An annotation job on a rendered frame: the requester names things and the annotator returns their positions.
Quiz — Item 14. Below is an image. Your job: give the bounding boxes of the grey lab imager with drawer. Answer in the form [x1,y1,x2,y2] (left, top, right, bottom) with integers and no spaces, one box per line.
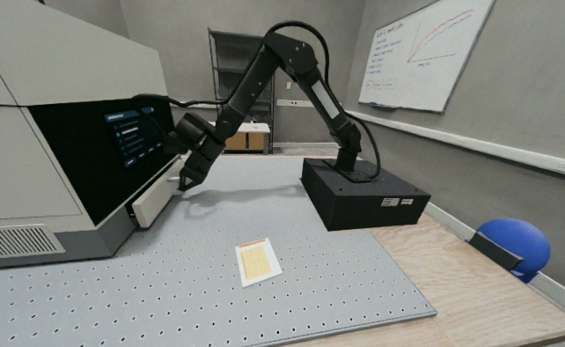
[0,0,185,267]

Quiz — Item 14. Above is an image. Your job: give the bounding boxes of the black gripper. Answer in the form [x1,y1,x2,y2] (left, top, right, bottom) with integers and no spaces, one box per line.
[180,155,216,192]

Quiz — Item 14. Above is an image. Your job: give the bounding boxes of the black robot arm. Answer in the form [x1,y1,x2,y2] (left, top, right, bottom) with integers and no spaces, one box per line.
[162,32,371,183]

